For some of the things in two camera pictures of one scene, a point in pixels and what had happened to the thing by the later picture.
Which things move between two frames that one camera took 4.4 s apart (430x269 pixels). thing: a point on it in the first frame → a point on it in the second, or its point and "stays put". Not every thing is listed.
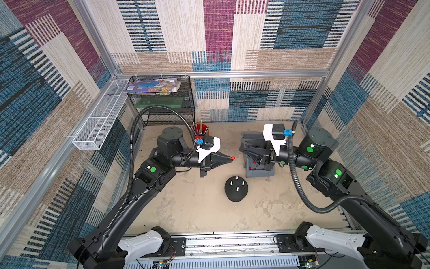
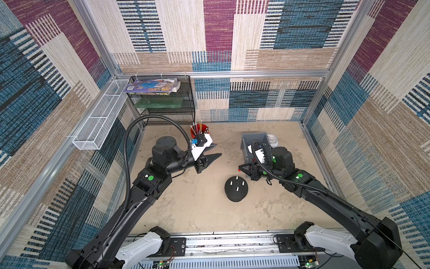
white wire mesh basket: [93, 135] stays put
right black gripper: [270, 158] → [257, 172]
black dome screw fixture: [236, 188] stays put
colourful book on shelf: [153, 86] stays put
